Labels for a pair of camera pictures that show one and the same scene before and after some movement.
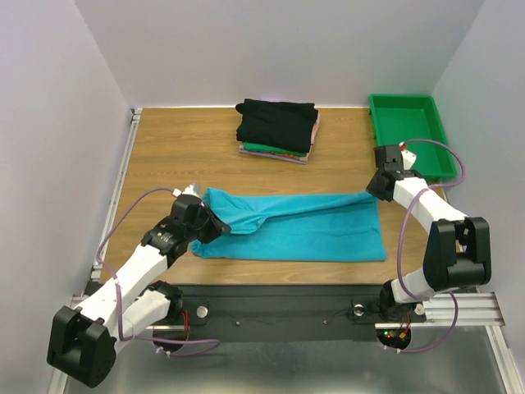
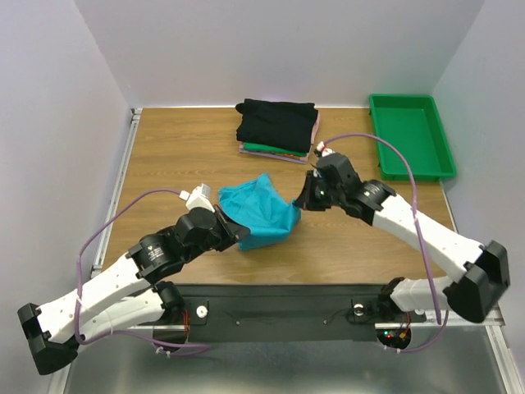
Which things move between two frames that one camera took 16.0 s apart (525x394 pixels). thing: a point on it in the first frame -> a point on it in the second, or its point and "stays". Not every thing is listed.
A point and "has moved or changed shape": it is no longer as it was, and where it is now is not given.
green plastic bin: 399,118 stays
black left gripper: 217,227 -> 232,231
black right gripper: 378,186 -> 311,190
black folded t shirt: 277,124 stays
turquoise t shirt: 294,225 has moved or changed shape
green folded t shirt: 257,147 stays
